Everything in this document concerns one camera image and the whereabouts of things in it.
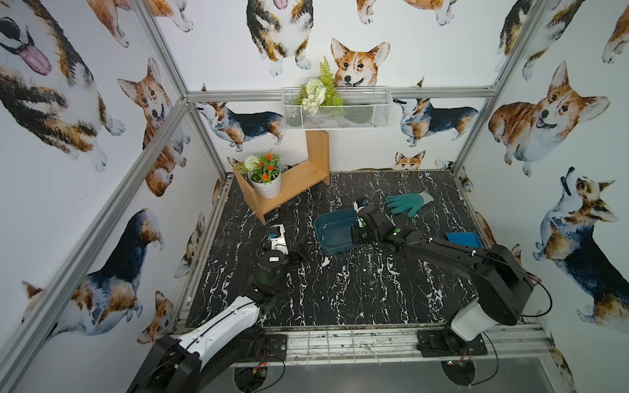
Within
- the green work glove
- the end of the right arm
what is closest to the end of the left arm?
the end of the right arm

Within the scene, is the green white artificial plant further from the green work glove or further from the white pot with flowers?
the green work glove

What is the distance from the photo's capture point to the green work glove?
1085 millimetres
